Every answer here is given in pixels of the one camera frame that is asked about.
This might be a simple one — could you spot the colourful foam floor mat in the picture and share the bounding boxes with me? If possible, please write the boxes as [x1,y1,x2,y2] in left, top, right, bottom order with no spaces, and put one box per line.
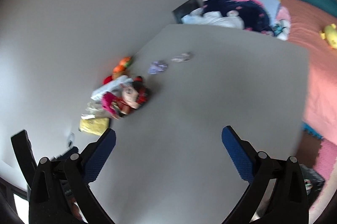
[295,123,336,185]

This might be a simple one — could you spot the grey wrapper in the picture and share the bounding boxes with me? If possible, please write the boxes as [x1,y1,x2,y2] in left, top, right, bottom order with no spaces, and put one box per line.
[171,53,193,63]

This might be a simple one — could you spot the pink bed sheet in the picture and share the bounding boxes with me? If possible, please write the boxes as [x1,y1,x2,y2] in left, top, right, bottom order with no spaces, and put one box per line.
[281,0,336,144]

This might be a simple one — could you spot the orange plush toy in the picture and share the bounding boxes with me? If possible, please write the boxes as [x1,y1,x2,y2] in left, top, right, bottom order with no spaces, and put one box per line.
[112,57,132,79]

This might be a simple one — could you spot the black lined trash bin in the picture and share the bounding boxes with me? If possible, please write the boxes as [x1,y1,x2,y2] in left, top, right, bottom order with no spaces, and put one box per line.
[300,164,325,207]

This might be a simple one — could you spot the red ball toy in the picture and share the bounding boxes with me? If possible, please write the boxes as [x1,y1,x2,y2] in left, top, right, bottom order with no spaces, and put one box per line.
[103,75,114,85]

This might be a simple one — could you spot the pink white plush pile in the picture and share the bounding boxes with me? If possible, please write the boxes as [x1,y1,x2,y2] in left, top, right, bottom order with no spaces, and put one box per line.
[273,6,291,41]

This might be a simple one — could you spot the yellow duck plush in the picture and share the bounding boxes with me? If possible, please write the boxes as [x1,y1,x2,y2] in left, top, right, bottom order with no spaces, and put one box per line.
[319,24,337,49]

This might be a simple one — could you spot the yellow paper packet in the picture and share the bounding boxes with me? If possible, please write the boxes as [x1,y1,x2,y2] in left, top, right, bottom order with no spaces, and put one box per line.
[79,118,110,136]

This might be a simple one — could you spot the pink haired doll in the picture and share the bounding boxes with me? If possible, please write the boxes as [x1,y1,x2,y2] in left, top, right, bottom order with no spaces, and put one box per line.
[101,92,123,119]

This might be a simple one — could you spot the dark blue patterned clothes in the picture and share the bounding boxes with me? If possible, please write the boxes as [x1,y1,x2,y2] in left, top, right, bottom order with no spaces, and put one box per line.
[202,0,272,33]

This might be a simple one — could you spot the black tablet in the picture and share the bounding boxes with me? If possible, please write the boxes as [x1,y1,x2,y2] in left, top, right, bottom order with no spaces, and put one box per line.
[172,0,200,24]

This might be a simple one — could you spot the white crumpled cloth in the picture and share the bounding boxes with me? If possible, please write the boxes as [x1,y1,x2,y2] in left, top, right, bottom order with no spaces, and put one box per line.
[182,8,245,30]

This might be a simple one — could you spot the grey desk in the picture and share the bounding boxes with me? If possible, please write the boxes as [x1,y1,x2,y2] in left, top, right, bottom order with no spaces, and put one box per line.
[91,25,308,223]

